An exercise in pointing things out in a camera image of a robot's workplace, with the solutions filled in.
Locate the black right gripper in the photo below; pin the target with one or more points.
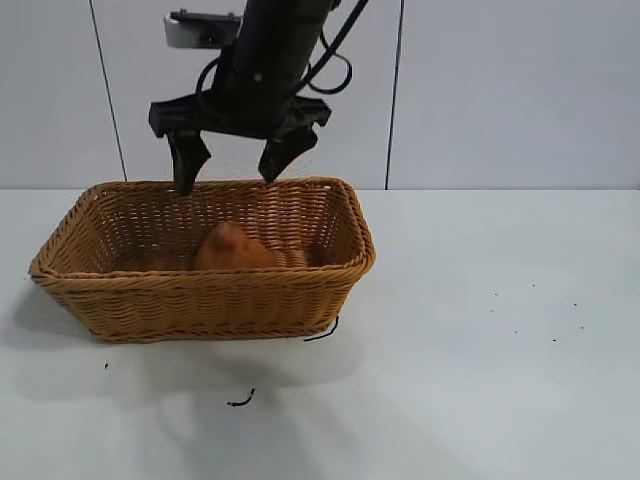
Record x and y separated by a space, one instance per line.
265 75

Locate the bumpy orange fruit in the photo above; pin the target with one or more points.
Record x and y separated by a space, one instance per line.
235 252

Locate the brown woven wicker basket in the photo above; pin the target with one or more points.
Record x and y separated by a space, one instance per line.
200 300

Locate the long black strand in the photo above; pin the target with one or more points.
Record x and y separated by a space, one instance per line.
320 338

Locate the short black strand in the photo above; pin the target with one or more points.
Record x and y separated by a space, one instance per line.
243 401

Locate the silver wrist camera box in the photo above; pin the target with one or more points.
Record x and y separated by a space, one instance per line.
200 30

